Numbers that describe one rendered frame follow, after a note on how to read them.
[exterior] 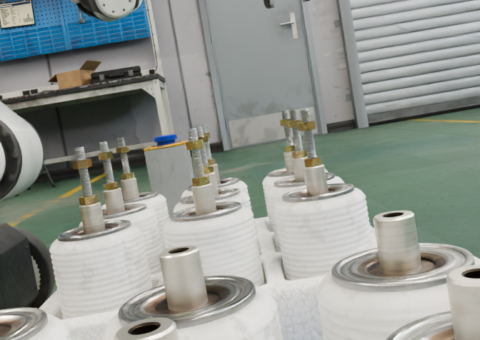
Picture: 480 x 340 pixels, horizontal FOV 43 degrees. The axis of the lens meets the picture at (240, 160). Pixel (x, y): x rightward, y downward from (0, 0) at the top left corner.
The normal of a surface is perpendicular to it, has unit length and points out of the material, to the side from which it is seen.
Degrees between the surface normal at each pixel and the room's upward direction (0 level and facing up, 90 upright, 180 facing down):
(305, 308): 90
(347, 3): 90
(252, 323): 58
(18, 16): 90
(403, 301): 43
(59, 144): 90
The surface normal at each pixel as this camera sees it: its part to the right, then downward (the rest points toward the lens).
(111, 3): 0.33, 0.16
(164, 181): 0.01, 0.08
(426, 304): -0.13, -0.45
